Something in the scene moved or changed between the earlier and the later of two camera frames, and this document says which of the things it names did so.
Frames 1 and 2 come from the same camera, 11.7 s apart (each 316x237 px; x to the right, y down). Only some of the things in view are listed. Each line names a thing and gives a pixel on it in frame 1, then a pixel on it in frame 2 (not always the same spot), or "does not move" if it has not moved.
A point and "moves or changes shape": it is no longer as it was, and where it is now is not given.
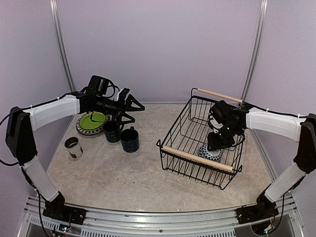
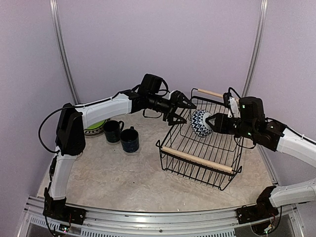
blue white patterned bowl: [215, 155] → [198, 125]
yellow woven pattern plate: [94, 111] moves or changes shape
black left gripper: [128, 106] → [173, 106]
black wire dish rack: [184, 148] does not move
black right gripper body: [225, 138] → [245, 128]
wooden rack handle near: [198, 158] does not move
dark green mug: [112, 130] does not move
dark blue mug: [130, 139] does not move
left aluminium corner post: [54, 5] does not move
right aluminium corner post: [256, 47] does not move
